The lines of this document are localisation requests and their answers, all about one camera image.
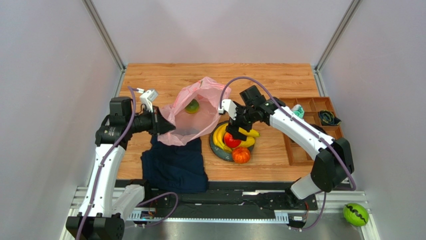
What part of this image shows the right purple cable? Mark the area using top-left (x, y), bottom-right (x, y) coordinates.
top-left (218, 76), bottom-right (358, 232)

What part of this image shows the brown wooden compartment tray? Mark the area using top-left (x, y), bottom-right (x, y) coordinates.
top-left (277, 96), bottom-right (344, 167)

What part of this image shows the green fake mango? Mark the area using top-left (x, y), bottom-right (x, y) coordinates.
top-left (184, 99), bottom-right (200, 114)

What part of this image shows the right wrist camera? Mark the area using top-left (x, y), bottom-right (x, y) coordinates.
top-left (218, 99), bottom-right (237, 120)

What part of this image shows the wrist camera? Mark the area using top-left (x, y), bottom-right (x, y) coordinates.
top-left (218, 99), bottom-right (237, 120)
top-left (137, 88), bottom-right (159, 113)

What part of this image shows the dark green rolled sock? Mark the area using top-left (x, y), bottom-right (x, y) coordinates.
top-left (318, 110), bottom-right (342, 126)

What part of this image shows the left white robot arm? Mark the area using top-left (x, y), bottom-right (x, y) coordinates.
top-left (65, 96), bottom-right (175, 240)

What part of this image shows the yellow banana bunch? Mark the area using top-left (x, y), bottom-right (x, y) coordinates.
top-left (212, 122), bottom-right (261, 153)

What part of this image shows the black rolled sock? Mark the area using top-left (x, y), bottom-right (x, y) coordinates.
top-left (311, 124), bottom-right (327, 134)

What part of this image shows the orange fake fruit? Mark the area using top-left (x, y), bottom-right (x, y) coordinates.
top-left (231, 147), bottom-right (251, 164)

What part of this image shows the dark blue-grey ceramic plate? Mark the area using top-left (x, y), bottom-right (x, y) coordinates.
top-left (208, 121), bottom-right (254, 162)

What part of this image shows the yellow fake starfruit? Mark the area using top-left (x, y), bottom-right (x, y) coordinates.
top-left (239, 136), bottom-right (256, 148)

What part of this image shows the purple cable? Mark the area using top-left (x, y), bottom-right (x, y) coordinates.
top-left (75, 86), bottom-right (180, 240)
top-left (218, 76), bottom-right (358, 232)

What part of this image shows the teal white sock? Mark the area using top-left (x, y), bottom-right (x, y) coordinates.
top-left (291, 104), bottom-right (305, 119)

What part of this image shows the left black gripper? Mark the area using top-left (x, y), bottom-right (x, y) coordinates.
top-left (125, 105), bottom-right (175, 137)

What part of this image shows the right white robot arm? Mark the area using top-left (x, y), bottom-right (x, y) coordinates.
top-left (218, 85), bottom-right (355, 200)

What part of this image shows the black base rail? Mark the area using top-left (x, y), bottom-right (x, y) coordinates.
top-left (134, 181), bottom-right (319, 222)

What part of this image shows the red yellow fake apple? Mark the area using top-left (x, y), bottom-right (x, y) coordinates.
top-left (223, 132), bottom-right (242, 149)

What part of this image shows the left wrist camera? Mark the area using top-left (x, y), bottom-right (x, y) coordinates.
top-left (137, 88), bottom-right (159, 113)

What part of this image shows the pink plastic bag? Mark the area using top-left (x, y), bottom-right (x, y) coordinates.
top-left (157, 77), bottom-right (231, 146)

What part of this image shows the navy blue cloth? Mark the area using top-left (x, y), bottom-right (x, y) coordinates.
top-left (140, 136), bottom-right (209, 194)

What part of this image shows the green fake watermelon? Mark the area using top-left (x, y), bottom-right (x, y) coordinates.
top-left (342, 203), bottom-right (369, 227)

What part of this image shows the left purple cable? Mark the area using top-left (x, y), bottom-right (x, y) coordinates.
top-left (75, 86), bottom-right (180, 240)

